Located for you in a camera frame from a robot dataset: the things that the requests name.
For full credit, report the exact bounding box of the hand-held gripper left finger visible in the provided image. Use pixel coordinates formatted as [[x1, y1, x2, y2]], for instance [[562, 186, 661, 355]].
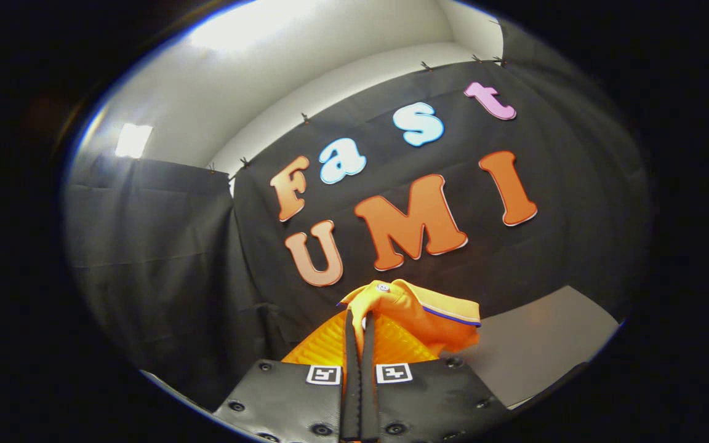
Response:
[[212, 309, 362, 443]]

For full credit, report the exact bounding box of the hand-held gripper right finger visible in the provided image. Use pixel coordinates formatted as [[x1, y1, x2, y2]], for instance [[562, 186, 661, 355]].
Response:
[[362, 313, 510, 443]]

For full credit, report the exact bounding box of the yellow polo shirt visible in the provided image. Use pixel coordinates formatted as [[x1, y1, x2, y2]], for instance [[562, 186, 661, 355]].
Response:
[[337, 279, 483, 357]]

